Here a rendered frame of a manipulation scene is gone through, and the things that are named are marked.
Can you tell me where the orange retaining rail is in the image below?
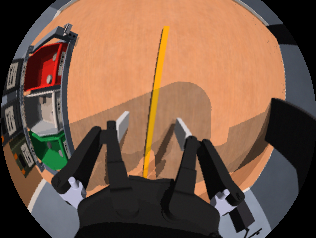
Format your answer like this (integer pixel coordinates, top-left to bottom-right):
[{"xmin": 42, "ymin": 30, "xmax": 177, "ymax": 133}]
[{"xmin": 143, "ymin": 26, "xmax": 169, "ymax": 178}]

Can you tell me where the green bin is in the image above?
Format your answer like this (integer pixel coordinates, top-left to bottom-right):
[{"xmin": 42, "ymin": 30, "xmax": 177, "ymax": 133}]
[{"xmin": 28, "ymin": 130, "xmax": 71, "ymax": 170}]

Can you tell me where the red open bin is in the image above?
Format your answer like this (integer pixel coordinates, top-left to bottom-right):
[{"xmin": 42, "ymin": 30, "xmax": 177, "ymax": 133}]
[{"xmin": 24, "ymin": 42, "xmax": 68, "ymax": 92}]

